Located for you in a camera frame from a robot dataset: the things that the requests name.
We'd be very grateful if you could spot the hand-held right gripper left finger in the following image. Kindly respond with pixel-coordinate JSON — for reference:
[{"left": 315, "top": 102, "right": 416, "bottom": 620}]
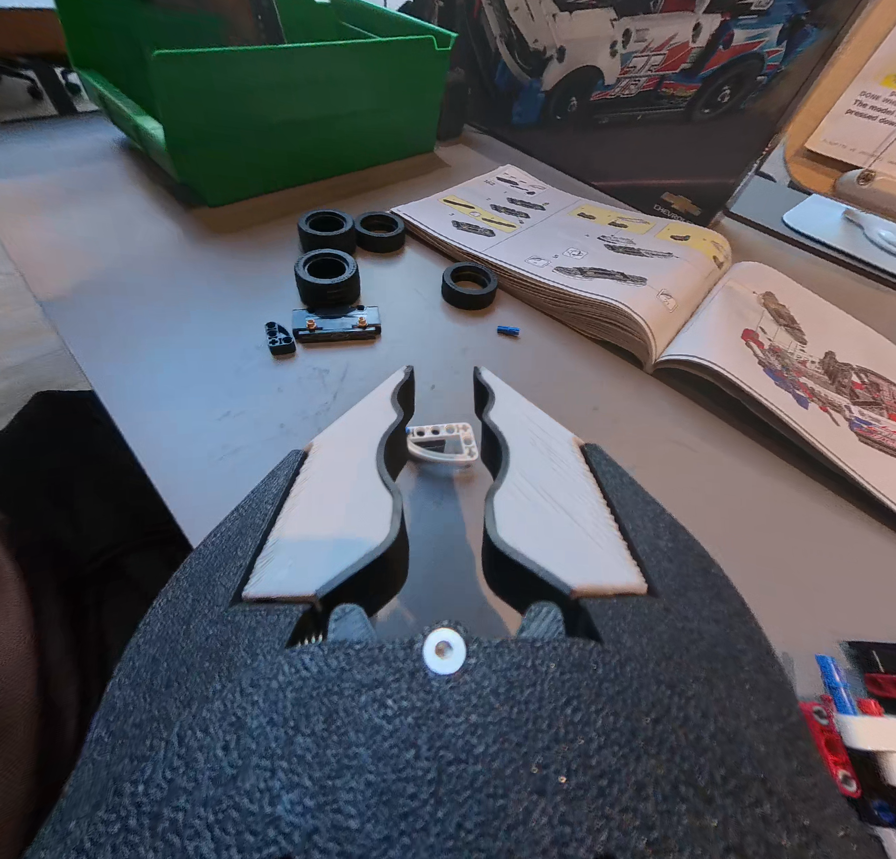
[{"left": 241, "top": 365, "right": 415, "bottom": 611}]

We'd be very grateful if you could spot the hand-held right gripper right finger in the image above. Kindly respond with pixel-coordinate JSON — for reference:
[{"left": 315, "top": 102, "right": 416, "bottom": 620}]
[{"left": 473, "top": 365, "right": 649, "bottom": 599}]

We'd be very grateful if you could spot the white curved brick with pin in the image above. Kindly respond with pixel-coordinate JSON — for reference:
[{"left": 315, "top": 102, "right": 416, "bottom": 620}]
[{"left": 405, "top": 421, "right": 481, "bottom": 464}]

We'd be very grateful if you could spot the green plastic bin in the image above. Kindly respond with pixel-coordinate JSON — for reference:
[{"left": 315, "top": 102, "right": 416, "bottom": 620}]
[{"left": 52, "top": 0, "right": 457, "bottom": 207}]

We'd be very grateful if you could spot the black panel brick with pins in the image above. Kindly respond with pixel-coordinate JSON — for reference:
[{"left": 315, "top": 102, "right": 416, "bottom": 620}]
[{"left": 291, "top": 304, "right": 383, "bottom": 345}]

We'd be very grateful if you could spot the black toy tyre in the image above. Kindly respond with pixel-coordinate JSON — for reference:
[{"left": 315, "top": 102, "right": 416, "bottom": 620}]
[
  {"left": 353, "top": 211, "right": 407, "bottom": 254},
  {"left": 441, "top": 262, "right": 499, "bottom": 310},
  {"left": 294, "top": 248, "right": 361, "bottom": 308},
  {"left": 297, "top": 208, "right": 358, "bottom": 254}
]

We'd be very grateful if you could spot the grey desk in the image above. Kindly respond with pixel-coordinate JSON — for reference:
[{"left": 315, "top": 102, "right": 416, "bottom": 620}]
[{"left": 0, "top": 113, "right": 896, "bottom": 671}]

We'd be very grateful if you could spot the black chair base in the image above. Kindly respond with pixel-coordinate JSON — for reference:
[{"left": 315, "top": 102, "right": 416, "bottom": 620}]
[{"left": 0, "top": 57, "right": 81, "bottom": 114}]

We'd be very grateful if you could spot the person's clothed body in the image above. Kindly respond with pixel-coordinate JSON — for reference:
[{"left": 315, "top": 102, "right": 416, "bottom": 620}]
[{"left": 0, "top": 390, "right": 196, "bottom": 859}]

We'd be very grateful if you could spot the open instruction booklet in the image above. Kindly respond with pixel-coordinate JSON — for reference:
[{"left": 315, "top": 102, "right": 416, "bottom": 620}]
[{"left": 391, "top": 164, "right": 896, "bottom": 517}]

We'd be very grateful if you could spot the partly built toy car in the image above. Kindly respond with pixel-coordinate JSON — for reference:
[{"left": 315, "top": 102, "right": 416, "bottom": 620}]
[{"left": 798, "top": 638, "right": 896, "bottom": 832}]

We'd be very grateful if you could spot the toy car set box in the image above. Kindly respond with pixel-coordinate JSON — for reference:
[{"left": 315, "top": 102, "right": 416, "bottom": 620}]
[{"left": 448, "top": 0, "right": 869, "bottom": 228}]

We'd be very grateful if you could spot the instruction sheet on stand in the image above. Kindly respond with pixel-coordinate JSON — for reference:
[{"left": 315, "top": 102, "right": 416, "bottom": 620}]
[{"left": 777, "top": 5, "right": 896, "bottom": 261}]

